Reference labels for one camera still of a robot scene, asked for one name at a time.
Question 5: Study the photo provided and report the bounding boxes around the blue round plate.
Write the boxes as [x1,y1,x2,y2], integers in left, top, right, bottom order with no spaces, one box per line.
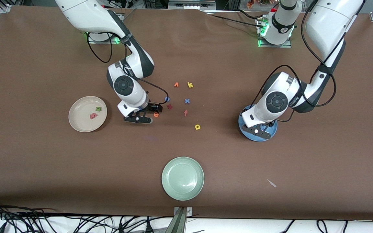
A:
[238,104,278,142]

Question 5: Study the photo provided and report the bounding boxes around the beige round plate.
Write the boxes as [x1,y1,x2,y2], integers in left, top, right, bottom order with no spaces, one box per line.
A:
[68,96,108,133]

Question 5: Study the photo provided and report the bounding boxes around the pale green round plate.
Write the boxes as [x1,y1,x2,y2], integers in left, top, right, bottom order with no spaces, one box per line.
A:
[161,157,205,201]

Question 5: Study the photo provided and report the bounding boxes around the grey metal background box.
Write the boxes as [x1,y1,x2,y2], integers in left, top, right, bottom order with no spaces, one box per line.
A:
[168,0,217,10]

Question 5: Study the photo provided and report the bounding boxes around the orange background object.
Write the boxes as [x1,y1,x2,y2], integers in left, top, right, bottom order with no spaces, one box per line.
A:
[247,0,271,9]

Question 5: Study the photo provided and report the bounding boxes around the brown table cover sheet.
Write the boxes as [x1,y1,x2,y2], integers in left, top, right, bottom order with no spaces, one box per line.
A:
[0,6,373,221]

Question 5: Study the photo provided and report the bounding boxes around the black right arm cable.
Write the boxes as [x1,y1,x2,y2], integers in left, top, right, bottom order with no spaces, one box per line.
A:
[86,31,170,105]

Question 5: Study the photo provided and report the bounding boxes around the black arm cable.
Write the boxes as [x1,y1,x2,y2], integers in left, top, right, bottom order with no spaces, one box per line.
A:
[256,0,337,123]
[86,31,170,105]

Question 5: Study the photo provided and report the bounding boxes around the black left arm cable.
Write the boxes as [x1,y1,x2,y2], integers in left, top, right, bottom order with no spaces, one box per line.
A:
[256,0,337,123]

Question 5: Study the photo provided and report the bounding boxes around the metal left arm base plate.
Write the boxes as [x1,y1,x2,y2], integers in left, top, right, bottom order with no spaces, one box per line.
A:
[257,16,292,48]

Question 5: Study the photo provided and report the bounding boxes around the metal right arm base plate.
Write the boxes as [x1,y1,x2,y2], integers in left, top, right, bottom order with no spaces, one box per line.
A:
[87,32,123,44]

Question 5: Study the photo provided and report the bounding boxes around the black base cable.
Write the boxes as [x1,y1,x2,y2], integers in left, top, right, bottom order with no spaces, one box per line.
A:
[203,11,261,27]

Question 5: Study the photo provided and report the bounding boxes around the aluminium profile post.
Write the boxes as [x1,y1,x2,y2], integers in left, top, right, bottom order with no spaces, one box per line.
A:
[165,206,193,233]

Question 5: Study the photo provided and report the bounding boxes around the black floor cable tangle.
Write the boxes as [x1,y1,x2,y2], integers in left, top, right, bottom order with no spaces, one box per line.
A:
[0,199,174,233]

